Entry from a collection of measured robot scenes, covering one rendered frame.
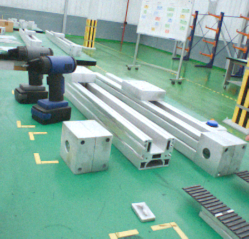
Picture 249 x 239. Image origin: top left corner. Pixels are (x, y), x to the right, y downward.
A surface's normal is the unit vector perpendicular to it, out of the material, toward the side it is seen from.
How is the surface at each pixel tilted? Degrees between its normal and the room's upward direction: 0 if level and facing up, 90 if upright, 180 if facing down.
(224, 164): 90
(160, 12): 90
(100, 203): 0
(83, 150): 90
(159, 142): 90
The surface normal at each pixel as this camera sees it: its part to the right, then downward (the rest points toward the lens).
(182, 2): -0.72, 0.10
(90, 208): 0.15, -0.94
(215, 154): -0.87, 0.01
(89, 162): 0.52, 0.33
